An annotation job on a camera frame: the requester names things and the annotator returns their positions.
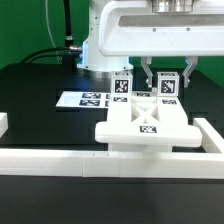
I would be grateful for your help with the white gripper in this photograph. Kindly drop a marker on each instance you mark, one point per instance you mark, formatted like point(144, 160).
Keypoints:
point(133, 28)

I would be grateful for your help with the white chair back part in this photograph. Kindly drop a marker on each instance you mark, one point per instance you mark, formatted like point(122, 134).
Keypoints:
point(147, 121)

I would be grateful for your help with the white chair seat part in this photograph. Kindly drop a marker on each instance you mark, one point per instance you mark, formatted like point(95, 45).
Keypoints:
point(138, 148)

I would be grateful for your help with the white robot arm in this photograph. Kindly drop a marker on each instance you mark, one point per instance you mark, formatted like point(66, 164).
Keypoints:
point(93, 60)

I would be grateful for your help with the white marker sheet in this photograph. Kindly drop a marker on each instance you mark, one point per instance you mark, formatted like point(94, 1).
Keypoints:
point(73, 99)

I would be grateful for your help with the white block at left edge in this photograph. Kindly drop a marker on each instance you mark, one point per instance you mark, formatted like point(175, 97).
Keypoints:
point(3, 123)

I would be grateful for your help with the white U-shaped fence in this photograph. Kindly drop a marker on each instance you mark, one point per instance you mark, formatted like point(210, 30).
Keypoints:
point(206, 165)

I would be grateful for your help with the black vertical cable post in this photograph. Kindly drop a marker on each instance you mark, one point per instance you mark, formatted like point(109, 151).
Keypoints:
point(68, 30)

